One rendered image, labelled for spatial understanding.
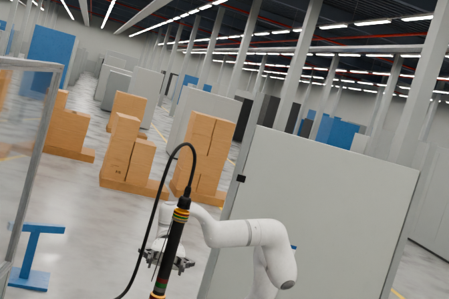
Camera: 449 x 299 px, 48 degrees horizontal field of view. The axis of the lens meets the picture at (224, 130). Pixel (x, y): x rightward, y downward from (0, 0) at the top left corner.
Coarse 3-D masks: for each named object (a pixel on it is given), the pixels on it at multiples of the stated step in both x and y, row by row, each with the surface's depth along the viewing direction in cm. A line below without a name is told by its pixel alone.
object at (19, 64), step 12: (0, 60) 171; (12, 60) 182; (24, 60) 195; (36, 60) 222; (60, 72) 253; (48, 108) 255; (48, 120) 256; (36, 156) 257; (36, 168) 259; (24, 204) 259; (24, 216) 262; (12, 252) 261; (12, 264) 265; (0, 276) 249
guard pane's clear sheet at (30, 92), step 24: (0, 72) 178; (24, 72) 204; (48, 72) 238; (0, 96) 185; (24, 96) 213; (48, 96) 250; (0, 120) 192; (24, 120) 222; (0, 144) 199; (24, 144) 232; (0, 168) 208; (24, 168) 243; (0, 192) 217; (24, 192) 256; (0, 216) 226; (0, 240) 237; (0, 264) 249
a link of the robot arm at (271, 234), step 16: (256, 224) 170; (272, 224) 172; (256, 240) 169; (272, 240) 171; (288, 240) 177; (272, 256) 175; (288, 256) 176; (272, 272) 175; (288, 272) 175; (288, 288) 178
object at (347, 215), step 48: (288, 144) 319; (432, 144) 325; (240, 192) 320; (288, 192) 322; (336, 192) 324; (384, 192) 326; (336, 240) 327; (384, 240) 330; (240, 288) 326; (336, 288) 331; (384, 288) 332
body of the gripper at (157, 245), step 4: (164, 236) 152; (156, 240) 149; (160, 240) 149; (152, 244) 145; (156, 244) 145; (160, 244) 146; (164, 244) 147; (180, 244) 151; (152, 248) 143; (156, 248) 143; (160, 248) 143; (164, 248) 144; (180, 248) 148; (176, 252) 144; (180, 252) 145; (184, 252) 146; (156, 256) 143; (160, 256) 143; (180, 256) 143; (184, 256) 144; (156, 260) 144; (160, 260) 146; (176, 260) 144; (172, 268) 143; (176, 268) 144
